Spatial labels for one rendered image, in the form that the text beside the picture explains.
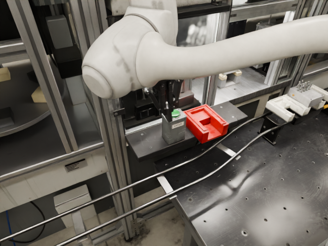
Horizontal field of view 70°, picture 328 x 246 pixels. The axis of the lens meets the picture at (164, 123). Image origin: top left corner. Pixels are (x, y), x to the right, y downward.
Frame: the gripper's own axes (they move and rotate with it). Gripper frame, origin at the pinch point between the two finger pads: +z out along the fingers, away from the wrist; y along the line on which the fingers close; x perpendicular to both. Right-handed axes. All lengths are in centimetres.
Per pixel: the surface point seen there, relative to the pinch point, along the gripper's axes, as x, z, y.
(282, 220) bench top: 40, 41, -26
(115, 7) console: -17.1, -30.4, 4.5
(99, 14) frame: -18.6, -29.3, 9.3
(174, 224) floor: 2, 109, 7
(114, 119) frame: -13.4, 6.9, 16.8
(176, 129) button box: -0.2, 11.1, -2.6
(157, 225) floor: -3, 108, 18
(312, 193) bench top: 37, 45, -47
